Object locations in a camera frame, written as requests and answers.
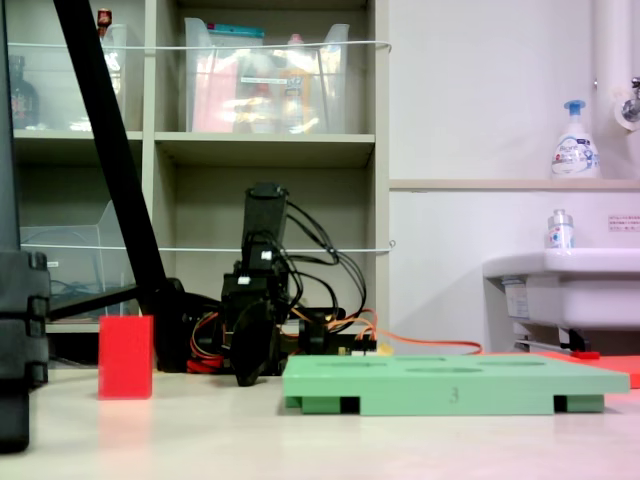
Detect clear plastic bin with bottles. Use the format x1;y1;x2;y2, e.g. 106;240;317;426
7;22;129;132

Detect white cord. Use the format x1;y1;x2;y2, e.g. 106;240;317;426
19;240;397;254
7;40;393;54

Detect white sink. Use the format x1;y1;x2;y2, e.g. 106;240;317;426
482;248;640;351

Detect green shape-hole board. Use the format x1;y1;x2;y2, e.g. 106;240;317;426
282;353;631;417

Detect red square block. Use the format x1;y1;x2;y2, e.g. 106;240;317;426
98;314;154;401

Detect beige shelf unit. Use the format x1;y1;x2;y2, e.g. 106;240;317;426
0;0;391;371

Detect dark glass bottle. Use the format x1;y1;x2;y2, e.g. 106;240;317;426
7;54;41;131

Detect notched black stack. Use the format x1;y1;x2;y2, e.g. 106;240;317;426
0;249;51;454

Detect clear angled plastic bin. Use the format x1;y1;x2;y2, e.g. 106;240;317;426
19;199;141;324

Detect dark tripod column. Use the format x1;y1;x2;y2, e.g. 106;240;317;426
0;0;22;251

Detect thin black tripod leg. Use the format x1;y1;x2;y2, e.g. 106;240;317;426
47;283;141;321

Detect black arm wires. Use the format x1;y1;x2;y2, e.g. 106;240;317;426
272;199;369;321

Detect red base mount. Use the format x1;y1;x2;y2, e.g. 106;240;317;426
187;352;226;374

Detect blue-edged pouch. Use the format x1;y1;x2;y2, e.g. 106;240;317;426
207;22;265;45

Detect orange flat block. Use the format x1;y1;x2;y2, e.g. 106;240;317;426
492;349;640;390

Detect pink wall label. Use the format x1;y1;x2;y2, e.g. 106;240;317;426
607;214;640;233

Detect large clear plastic bin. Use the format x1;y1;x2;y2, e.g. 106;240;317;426
183;17;351;135

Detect thick black tripod leg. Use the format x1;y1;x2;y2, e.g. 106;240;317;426
52;0;189;374

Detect circuit board with wires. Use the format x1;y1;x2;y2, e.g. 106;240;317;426
337;339;379;358

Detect small clear sanitizer bottle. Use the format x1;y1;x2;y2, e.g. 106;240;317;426
544;208;576;251

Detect white foam soap pump bottle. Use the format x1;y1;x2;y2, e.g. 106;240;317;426
550;98;601;180

